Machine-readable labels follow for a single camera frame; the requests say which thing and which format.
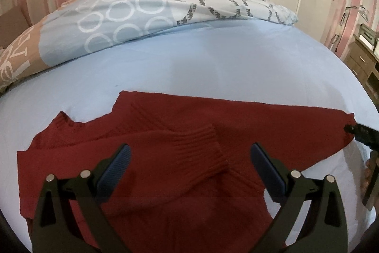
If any person's right hand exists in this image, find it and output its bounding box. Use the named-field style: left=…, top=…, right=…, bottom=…
left=364, top=157, right=376, bottom=187

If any box on nightstand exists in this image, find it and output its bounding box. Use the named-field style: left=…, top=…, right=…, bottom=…
left=357, top=24, right=379, bottom=52

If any printed blue and tan duvet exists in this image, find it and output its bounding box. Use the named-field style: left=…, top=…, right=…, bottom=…
left=0, top=0, right=299, bottom=93

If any brown headboard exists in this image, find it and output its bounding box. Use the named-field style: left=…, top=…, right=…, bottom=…
left=0, top=5, right=30, bottom=49

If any red knit sweater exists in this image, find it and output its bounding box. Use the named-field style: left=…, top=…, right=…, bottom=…
left=16, top=90, right=356, bottom=253

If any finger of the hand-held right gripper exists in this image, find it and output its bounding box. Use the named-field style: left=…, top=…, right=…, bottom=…
left=344, top=122, right=379, bottom=150

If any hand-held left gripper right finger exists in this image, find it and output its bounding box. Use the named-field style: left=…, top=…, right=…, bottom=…
left=250, top=142, right=349, bottom=253

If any light blue bed sheet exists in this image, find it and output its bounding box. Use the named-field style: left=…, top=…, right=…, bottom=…
left=0, top=17, right=379, bottom=253

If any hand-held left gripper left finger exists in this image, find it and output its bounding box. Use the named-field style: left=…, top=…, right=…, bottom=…
left=32, top=143, right=132, bottom=253

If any wooden nightstand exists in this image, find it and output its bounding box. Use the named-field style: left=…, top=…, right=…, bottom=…
left=343, top=41, right=379, bottom=107

